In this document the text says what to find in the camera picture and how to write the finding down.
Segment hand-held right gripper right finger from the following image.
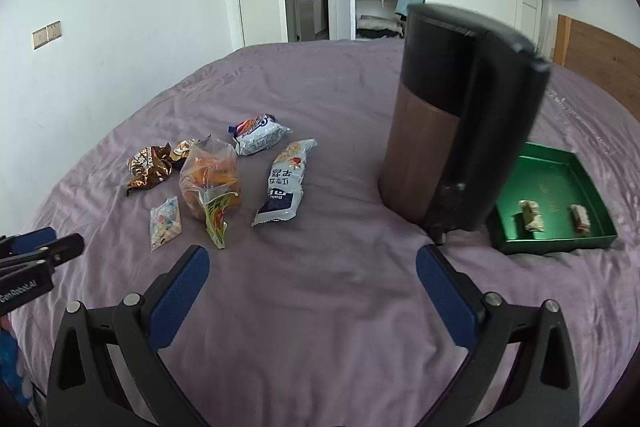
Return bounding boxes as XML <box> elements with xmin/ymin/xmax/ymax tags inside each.
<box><xmin>416</xmin><ymin>244</ymin><xmax>581</xmax><ymax>427</ymax></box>

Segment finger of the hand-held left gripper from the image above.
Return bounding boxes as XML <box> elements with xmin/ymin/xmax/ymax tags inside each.
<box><xmin>0</xmin><ymin>233</ymin><xmax>86</xmax><ymax>277</ymax></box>
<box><xmin>0</xmin><ymin>228</ymin><xmax>57</xmax><ymax>258</ymax></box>

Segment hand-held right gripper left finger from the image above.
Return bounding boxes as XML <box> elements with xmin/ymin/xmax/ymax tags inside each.
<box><xmin>45</xmin><ymin>245</ymin><xmax>217</xmax><ymax>427</ymax></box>

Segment small white snack packet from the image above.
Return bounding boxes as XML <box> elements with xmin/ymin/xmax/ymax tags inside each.
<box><xmin>149</xmin><ymin>196</ymin><xmax>184</xmax><ymax>252</ymax></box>

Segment snack packets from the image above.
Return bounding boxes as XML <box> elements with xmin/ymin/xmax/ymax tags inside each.
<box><xmin>179</xmin><ymin>136</ymin><xmax>244</xmax><ymax>251</ymax></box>

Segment large brown foil snack packet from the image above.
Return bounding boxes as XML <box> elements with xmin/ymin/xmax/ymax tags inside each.
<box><xmin>126</xmin><ymin>145</ymin><xmax>174</xmax><ymax>196</ymax></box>

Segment long white snack packet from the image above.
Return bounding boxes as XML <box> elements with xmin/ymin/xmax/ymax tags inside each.
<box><xmin>251</xmin><ymin>139</ymin><xmax>319</xmax><ymax>228</ymax></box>

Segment green box tray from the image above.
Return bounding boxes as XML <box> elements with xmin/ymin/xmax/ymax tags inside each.
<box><xmin>485</xmin><ymin>141</ymin><xmax>620</xmax><ymax>256</ymax></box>

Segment blue patterned cloth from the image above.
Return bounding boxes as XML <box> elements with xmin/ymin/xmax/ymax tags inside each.
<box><xmin>0</xmin><ymin>314</ymin><xmax>23</xmax><ymax>408</ymax></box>

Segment small wrapped candy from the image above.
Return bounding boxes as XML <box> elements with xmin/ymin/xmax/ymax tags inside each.
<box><xmin>517</xmin><ymin>200</ymin><xmax>547</xmax><ymax>234</ymax></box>
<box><xmin>569</xmin><ymin>204</ymin><xmax>593</xmax><ymax>235</ymax></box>

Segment purple bed sheet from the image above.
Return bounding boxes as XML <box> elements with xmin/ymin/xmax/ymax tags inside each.
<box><xmin>9</xmin><ymin>39</ymin><xmax>640</xmax><ymax>427</ymax></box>

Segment small brown foil snack packet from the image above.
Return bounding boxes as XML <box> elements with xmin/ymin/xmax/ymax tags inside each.
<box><xmin>169</xmin><ymin>138</ymin><xmax>202</xmax><ymax>164</ymax></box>

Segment blue and white snack packet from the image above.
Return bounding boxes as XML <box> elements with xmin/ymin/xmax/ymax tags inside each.
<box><xmin>227</xmin><ymin>113</ymin><xmax>293</xmax><ymax>156</ymax></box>

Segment black and wood cylinder bin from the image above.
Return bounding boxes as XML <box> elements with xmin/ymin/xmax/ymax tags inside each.
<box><xmin>378</xmin><ymin>3</ymin><xmax>553</xmax><ymax>246</ymax></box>

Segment stack of white and black clothes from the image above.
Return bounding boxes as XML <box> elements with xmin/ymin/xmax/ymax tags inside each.
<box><xmin>357</xmin><ymin>14</ymin><xmax>405</xmax><ymax>40</ymax></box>

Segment wooden headboard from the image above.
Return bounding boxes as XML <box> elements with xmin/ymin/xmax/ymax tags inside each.
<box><xmin>552</xmin><ymin>14</ymin><xmax>640</xmax><ymax>108</ymax></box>

